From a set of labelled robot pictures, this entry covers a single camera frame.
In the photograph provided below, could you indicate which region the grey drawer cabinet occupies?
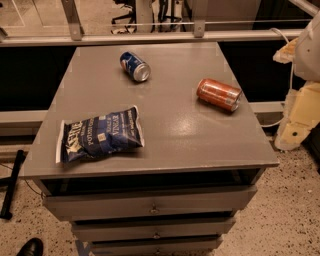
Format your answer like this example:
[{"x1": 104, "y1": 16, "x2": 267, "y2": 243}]
[{"x1": 18, "y1": 42, "x2": 280, "y2": 256}]

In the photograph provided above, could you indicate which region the top grey drawer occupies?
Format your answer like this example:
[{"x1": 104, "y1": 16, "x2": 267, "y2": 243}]
[{"x1": 44, "y1": 185, "x2": 257, "y2": 221}]

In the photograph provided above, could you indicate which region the grey metal railing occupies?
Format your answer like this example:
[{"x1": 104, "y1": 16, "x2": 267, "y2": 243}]
[{"x1": 0, "y1": 0, "x2": 319, "y2": 47}]

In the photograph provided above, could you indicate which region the black stand leg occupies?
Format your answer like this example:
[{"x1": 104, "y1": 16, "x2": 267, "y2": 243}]
[{"x1": 0, "y1": 150, "x2": 26, "y2": 220}]

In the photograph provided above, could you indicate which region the grey drawer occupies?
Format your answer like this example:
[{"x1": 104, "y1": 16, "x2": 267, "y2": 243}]
[
  {"x1": 72, "y1": 217, "x2": 235, "y2": 242},
  {"x1": 91, "y1": 236, "x2": 222, "y2": 256},
  {"x1": 44, "y1": 185, "x2": 257, "y2": 221}
]

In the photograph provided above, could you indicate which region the blue kettle chips bag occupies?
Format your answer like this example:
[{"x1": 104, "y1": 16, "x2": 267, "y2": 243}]
[{"x1": 56, "y1": 106, "x2": 145, "y2": 163}]

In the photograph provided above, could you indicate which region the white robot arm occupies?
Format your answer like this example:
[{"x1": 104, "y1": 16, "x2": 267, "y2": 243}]
[{"x1": 273, "y1": 12, "x2": 320, "y2": 150}]

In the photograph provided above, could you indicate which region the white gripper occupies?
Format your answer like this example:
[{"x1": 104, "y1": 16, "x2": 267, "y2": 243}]
[{"x1": 273, "y1": 38, "x2": 320, "y2": 151}]

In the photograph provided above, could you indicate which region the middle grey drawer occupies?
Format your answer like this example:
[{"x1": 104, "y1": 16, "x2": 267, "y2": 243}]
[{"x1": 72, "y1": 217, "x2": 235, "y2": 242}]

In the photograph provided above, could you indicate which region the orange soda can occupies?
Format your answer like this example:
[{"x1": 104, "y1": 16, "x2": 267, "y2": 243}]
[{"x1": 196, "y1": 78, "x2": 242, "y2": 112}]

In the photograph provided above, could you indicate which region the black office chair base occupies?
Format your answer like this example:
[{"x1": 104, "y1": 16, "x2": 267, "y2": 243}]
[{"x1": 111, "y1": 0, "x2": 136, "y2": 34}]

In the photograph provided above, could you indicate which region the blue pepsi can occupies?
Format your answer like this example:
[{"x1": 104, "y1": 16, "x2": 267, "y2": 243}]
[{"x1": 120, "y1": 51, "x2": 151, "y2": 82}]

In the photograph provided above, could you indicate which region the black shoe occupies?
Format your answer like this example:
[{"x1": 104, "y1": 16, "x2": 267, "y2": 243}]
[{"x1": 16, "y1": 238, "x2": 44, "y2": 256}]

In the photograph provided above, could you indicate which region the bottom grey drawer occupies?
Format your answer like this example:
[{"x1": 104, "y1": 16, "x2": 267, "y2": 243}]
[{"x1": 91, "y1": 236, "x2": 222, "y2": 256}]

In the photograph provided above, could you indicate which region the white cable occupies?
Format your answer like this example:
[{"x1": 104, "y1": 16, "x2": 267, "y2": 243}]
[{"x1": 260, "y1": 27, "x2": 296, "y2": 129}]

